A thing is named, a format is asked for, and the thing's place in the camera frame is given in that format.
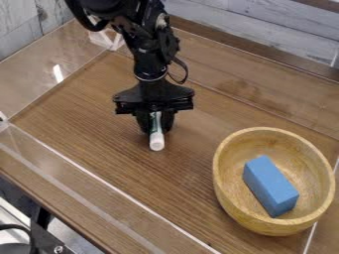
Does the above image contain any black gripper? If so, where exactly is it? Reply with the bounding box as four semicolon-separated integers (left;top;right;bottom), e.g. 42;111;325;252
113;78;195;134

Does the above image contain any green Expo marker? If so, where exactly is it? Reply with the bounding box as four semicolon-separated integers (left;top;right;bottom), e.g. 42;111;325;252
150;111;165;152

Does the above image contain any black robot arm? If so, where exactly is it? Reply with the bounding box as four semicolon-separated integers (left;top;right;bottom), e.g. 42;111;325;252
66;0;195;133

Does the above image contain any brown wooden bowl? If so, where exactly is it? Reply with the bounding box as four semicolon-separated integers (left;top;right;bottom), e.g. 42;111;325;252
213;127;335;236

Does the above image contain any blue foam block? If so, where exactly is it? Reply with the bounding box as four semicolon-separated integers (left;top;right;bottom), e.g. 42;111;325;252
243;155;299;217

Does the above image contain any black metal table leg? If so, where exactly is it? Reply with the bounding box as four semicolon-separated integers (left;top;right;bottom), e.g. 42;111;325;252
36;207;54;229

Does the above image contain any clear acrylic corner bracket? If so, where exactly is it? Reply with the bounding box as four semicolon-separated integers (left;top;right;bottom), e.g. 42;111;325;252
86;14;126;52

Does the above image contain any black cable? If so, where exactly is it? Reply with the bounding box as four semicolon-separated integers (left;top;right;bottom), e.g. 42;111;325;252
0;223;38;254

